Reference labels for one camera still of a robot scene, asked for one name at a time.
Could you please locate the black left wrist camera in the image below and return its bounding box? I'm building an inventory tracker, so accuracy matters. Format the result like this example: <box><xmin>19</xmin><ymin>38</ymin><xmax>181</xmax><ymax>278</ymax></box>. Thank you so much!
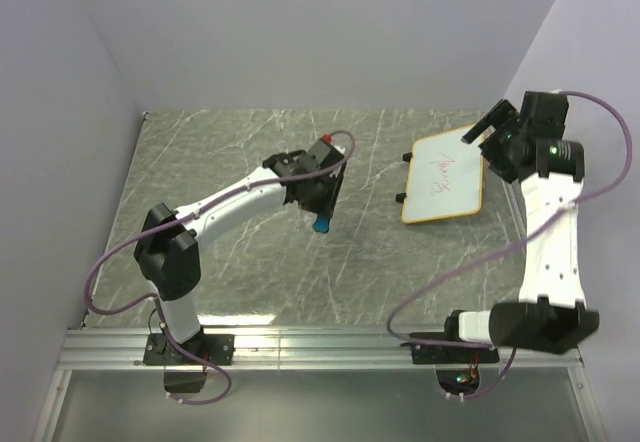
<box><xmin>302</xmin><ymin>134</ymin><xmax>344</xmax><ymax>172</ymax></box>

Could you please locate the orange framed whiteboard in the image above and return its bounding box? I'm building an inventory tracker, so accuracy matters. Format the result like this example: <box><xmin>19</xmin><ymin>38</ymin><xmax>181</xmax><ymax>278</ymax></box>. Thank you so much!
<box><xmin>396</xmin><ymin>125</ymin><xmax>484</xmax><ymax>225</ymax></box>

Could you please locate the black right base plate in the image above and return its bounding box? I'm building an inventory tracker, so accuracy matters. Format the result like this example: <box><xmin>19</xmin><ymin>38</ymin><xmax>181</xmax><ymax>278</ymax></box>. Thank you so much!
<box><xmin>400</xmin><ymin>342</ymin><xmax>500</xmax><ymax>365</ymax></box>

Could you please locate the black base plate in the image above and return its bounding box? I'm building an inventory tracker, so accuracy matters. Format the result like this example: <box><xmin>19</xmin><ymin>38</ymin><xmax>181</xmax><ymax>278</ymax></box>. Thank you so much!
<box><xmin>400</xmin><ymin>342</ymin><xmax>500</xmax><ymax>365</ymax></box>
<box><xmin>142</xmin><ymin>333</ymin><xmax>235</xmax><ymax>366</ymax></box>

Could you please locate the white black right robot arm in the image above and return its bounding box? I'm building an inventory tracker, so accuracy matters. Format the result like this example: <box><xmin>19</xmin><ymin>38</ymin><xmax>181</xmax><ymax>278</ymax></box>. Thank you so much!
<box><xmin>441</xmin><ymin>92</ymin><xmax>600</xmax><ymax>362</ymax></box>

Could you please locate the blue whiteboard eraser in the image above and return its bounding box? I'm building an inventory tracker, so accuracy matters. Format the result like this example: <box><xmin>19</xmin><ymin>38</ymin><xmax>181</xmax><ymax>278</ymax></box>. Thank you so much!
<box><xmin>312</xmin><ymin>214</ymin><xmax>330</xmax><ymax>234</ymax></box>

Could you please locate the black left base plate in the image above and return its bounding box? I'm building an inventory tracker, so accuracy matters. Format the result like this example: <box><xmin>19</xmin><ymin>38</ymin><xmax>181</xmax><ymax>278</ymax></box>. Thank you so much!
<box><xmin>142</xmin><ymin>333</ymin><xmax>235</xmax><ymax>366</ymax></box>

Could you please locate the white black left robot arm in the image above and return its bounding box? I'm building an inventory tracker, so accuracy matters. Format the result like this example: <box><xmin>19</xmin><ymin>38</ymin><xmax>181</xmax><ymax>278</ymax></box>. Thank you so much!
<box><xmin>134</xmin><ymin>140</ymin><xmax>346</xmax><ymax>364</ymax></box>

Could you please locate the aluminium front rail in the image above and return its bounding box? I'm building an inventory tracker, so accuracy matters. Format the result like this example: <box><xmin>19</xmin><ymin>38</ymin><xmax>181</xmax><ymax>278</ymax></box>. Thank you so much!
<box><xmin>57</xmin><ymin>326</ymin><xmax>584</xmax><ymax>371</ymax></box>

